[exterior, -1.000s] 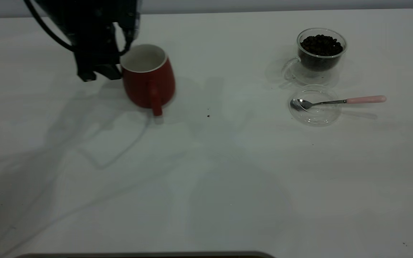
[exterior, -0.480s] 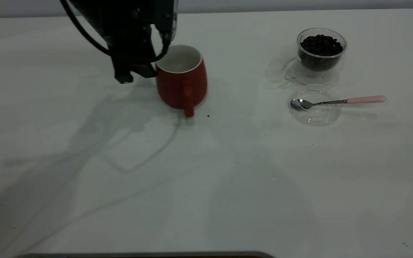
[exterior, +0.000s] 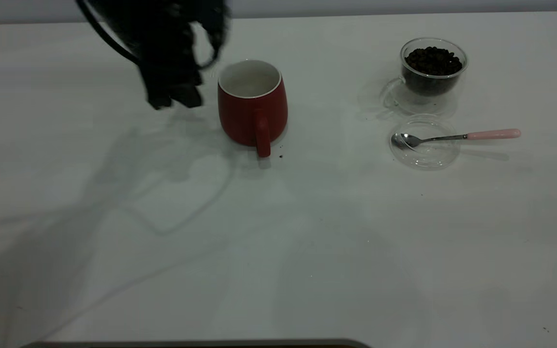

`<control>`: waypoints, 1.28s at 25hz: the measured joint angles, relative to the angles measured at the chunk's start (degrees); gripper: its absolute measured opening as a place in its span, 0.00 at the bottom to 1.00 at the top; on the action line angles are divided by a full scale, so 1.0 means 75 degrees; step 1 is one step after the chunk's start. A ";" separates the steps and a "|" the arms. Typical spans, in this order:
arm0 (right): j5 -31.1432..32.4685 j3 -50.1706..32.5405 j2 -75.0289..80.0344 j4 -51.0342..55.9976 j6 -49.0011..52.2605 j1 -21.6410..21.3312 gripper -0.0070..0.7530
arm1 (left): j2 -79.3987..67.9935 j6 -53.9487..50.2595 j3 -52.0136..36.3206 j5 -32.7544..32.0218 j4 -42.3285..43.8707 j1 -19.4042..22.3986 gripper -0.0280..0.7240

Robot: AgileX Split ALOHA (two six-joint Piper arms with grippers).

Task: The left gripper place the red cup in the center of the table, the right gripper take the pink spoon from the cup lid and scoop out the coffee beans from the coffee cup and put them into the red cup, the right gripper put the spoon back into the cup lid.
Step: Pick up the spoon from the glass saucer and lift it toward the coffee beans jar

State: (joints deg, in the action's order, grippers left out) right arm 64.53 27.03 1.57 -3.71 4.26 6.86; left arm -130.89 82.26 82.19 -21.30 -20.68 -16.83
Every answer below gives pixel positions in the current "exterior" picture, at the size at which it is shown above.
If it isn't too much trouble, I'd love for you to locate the black looped gripper cable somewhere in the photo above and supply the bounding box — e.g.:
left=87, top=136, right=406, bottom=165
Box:
left=192, top=10, right=231, bottom=69

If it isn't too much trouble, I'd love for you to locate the clear glass handled cup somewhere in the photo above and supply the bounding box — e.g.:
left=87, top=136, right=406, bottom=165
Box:
left=380, top=38, right=469, bottom=116

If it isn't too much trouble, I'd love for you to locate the red ceramic mug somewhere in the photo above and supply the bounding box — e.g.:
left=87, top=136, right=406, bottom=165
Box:
left=218, top=59, right=289, bottom=158

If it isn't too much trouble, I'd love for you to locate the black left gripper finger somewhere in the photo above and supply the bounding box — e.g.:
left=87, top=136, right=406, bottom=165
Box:
left=169, top=81, right=204, bottom=108
left=146, top=86, right=173, bottom=110

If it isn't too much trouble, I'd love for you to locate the pink handled metal spoon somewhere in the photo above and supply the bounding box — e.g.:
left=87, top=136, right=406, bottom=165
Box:
left=391, top=129, right=522, bottom=150

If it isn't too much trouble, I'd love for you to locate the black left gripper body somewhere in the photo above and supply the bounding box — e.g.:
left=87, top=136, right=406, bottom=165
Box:
left=137, top=22, right=203, bottom=90

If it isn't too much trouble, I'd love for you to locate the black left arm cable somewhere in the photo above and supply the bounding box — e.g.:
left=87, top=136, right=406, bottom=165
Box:
left=75, top=0, right=142, bottom=65

